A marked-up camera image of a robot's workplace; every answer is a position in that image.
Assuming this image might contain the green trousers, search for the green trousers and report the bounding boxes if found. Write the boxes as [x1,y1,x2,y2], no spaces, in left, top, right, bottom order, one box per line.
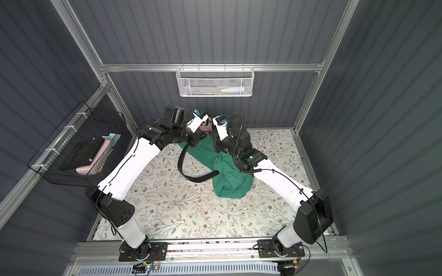
[178,136,253,199]

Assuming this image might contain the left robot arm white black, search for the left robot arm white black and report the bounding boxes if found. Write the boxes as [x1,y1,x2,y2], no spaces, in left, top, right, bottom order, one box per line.
[86,105,209,250]

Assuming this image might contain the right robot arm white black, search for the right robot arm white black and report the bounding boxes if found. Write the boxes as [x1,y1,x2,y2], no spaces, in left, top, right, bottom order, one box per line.
[212,113,334,255]

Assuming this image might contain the pink pen holder cup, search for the pink pen holder cup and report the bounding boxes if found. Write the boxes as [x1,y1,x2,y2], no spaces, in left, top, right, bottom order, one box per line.
[199,123,213,133]

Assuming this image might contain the white tube in basket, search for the white tube in basket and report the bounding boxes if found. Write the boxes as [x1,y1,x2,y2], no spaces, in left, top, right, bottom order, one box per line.
[221,86,245,94]

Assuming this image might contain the pink plastic tool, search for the pink plastic tool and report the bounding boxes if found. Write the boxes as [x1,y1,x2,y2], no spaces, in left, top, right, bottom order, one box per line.
[76,133,116,176]

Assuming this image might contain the black flat pouch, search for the black flat pouch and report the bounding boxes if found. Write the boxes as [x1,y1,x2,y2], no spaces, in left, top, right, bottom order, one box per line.
[60,139,103,171]

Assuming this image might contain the white ventilated front panel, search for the white ventilated front panel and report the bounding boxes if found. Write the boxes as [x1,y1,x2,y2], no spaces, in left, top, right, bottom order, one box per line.
[77,261,280,276]

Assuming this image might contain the small green circuit board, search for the small green circuit board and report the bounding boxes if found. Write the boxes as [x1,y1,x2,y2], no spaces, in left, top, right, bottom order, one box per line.
[131,262,160,275]

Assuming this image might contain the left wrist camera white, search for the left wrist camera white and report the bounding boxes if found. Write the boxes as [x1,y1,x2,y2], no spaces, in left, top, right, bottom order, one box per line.
[186,109,209,133]

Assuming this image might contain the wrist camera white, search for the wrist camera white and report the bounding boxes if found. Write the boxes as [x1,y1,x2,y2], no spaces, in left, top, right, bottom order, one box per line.
[212,115,229,141]
[186,109,209,133]

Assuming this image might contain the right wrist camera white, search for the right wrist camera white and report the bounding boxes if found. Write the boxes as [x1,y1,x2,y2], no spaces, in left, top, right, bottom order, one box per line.
[212,115,229,141]

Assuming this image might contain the white wire mesh basket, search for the white wire mesh basket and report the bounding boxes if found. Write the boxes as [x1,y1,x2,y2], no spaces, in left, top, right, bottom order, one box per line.
[176,67,255,97]

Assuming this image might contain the black wire wall basket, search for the black wire wall basket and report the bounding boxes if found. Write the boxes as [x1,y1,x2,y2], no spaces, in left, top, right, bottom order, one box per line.
[27,101,132,187]

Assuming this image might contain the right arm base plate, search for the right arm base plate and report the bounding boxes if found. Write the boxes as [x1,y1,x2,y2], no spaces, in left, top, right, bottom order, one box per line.
[253,239,305,259]

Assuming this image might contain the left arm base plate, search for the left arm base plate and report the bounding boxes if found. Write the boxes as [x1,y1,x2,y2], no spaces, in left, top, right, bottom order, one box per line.
[119,242,168,262]

